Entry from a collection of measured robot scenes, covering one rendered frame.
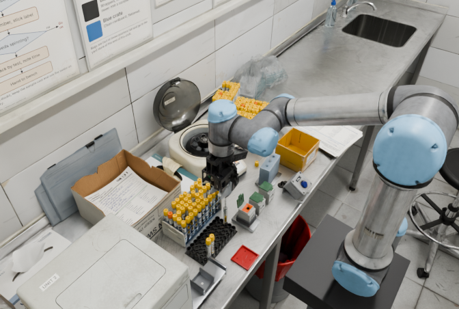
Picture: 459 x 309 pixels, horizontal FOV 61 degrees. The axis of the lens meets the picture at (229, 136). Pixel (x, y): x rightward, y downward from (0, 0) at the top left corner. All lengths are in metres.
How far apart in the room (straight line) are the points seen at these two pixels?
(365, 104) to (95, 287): 0.73
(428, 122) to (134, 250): 0.70
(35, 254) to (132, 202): 0.33
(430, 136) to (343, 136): 1.09
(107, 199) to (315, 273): 0.74
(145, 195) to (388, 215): 0.86
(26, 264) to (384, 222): 1.01
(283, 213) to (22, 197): 0.88
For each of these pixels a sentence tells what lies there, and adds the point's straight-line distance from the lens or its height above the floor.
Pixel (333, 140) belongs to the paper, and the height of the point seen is 0.89.
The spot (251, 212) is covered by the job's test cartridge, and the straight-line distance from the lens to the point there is 1.36.
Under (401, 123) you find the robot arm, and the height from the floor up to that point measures 1.58.
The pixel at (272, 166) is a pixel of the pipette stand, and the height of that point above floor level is 0.97.
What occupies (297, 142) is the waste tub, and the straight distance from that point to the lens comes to 1.69.
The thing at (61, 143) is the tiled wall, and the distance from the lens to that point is 1.40.
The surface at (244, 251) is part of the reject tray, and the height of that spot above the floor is 0.88.
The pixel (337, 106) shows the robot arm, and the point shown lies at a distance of 0.96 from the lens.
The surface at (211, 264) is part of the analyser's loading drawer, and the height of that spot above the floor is 0.91.
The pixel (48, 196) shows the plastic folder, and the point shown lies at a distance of 1.46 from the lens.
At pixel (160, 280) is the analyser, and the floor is 1.17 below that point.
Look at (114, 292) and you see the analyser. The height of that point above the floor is 1.18.
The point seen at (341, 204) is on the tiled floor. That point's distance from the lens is 2.73.
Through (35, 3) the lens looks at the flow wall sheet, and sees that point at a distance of 1.18.
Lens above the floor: 2.00
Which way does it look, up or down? 40 degrees down
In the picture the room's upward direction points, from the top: 1 degrees clockwise
